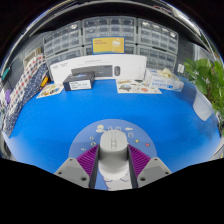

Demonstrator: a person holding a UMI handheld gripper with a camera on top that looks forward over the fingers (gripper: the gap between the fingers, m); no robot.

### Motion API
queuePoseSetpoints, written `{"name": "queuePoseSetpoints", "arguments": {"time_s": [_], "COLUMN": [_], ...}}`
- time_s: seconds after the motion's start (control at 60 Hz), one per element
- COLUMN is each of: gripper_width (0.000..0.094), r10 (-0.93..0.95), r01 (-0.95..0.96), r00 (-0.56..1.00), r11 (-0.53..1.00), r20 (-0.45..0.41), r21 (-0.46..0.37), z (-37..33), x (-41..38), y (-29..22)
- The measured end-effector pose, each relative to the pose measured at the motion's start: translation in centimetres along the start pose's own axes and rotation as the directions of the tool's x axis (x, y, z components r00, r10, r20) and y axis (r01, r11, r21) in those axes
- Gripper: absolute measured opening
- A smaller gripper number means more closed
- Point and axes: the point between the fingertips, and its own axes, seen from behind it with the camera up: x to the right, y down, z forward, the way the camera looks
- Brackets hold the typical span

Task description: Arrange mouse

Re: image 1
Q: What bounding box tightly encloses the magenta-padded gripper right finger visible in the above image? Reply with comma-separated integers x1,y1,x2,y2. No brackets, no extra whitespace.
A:
127,143,173,189

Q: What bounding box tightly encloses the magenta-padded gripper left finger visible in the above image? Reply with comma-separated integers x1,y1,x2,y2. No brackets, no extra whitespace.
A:
54,143,101,189

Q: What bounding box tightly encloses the grey computer mouse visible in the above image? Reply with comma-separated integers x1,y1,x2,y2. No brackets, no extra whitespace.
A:
98,129,130,181

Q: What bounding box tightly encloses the round blue cartoon mouse pad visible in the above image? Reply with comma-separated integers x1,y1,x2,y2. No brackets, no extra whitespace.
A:
68,118,158,192

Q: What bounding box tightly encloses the navy polka dot cloth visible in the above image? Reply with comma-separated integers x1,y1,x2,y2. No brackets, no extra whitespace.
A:
1,63,50,138

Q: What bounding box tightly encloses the food picture sticker sheet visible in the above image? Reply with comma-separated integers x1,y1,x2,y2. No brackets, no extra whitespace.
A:
35,83,65,100

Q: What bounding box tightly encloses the cartoon sticker sheet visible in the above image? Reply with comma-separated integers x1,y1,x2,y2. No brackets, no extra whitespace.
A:
115,78,163,96

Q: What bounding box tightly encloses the small black box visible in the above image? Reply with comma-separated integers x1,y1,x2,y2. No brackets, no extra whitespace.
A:
62,71,96,92

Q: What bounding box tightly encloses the white blue tissue box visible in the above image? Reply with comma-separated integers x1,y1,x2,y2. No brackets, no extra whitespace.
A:
143,67,185,93

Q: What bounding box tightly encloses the yellow red toy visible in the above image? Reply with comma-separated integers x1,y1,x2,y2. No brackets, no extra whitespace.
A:
40,75,50,89

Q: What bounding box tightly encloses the purple toy figure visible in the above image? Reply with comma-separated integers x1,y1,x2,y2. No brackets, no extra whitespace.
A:
4,88,13,105

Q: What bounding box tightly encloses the red blue checkered cloth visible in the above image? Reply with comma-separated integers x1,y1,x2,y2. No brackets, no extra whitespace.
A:
6,54,46,116

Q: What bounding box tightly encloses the green potted plant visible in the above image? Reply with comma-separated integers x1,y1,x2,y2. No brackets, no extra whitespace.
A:
183,57,224,136

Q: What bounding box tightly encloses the long white keyboard box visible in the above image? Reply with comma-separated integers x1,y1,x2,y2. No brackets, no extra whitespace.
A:
49,54,148,86

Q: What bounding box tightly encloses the teal plastic bin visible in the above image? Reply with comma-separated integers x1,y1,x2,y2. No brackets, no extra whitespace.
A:
1,67,11,82

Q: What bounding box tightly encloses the white woven basket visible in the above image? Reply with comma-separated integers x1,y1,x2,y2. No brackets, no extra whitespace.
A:
22,47,45,68

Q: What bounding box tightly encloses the yellow cardboard box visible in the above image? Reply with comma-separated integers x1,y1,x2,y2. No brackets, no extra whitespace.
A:
91,36,126,55

